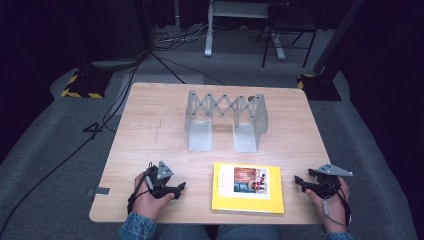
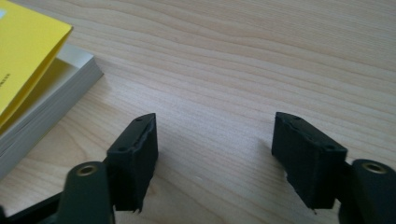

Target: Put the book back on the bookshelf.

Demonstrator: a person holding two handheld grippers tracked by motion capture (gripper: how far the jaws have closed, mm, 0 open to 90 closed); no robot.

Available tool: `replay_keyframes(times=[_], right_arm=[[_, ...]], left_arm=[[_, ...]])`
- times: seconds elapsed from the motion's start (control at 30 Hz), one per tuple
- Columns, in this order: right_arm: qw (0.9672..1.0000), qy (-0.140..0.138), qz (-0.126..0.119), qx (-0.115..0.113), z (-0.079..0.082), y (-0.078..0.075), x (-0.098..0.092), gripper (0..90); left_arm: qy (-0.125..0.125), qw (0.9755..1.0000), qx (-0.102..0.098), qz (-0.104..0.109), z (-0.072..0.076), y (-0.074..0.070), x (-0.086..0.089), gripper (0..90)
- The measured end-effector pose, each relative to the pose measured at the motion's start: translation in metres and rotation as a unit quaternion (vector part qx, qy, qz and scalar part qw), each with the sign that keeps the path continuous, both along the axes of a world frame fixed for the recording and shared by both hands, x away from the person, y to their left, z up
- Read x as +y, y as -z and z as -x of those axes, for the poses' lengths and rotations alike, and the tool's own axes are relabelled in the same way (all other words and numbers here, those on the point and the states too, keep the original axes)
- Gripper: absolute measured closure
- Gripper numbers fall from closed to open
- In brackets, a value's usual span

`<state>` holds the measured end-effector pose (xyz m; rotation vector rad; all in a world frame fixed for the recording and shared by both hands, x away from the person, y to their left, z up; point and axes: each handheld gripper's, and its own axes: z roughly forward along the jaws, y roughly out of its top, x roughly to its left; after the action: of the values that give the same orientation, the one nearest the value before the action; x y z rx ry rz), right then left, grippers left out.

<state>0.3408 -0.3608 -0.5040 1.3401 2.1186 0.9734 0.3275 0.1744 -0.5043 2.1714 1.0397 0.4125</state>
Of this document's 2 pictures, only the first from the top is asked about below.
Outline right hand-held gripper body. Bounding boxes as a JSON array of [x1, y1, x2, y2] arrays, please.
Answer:
[[307, 163, 354, 200]]

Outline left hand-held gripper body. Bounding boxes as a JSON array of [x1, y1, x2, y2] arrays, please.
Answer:
[[144, 160, 175, 200]]

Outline person's left hand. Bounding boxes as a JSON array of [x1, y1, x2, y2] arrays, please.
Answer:
[[133, 172, 175, 221]]

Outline person's right hand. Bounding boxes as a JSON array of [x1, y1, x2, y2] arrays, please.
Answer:
[[304, 176, 351, 234]]

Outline grey metal expandable book rack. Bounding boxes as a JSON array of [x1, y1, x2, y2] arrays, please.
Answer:
[[184, 89, 270, 154]]

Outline yellow book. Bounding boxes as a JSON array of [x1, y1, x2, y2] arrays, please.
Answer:
[[211, 162, 286, 215]]

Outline grey tape strip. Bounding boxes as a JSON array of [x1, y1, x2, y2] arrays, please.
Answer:
[[86, 187, 112, 197]]

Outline black yellow striped stand base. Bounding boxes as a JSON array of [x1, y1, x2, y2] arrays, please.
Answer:
[[60, 69, 114, 100], [296, 73, 343, 102]]

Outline black metal stool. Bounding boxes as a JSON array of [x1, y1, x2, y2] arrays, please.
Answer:
[[254, 2, 320, 69]]

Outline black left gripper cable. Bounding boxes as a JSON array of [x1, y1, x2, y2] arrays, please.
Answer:
[[126, 161, 155, 215]]

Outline long black floor cable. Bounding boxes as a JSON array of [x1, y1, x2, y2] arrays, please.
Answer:
[[0, 53, 148, 232]]

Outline thin black floor cable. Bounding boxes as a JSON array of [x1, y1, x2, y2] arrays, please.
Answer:
[[149, 51, 226, 86]]

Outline dark slanted stand post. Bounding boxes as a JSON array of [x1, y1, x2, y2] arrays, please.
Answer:
[[312, 0, 367, 76]]

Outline bundle of floor cables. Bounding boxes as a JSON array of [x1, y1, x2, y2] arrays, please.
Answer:
[[152, 22, 214, 52]]

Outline white desk frame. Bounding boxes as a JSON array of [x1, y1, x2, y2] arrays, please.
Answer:
[[203, 0, 288, 61]]

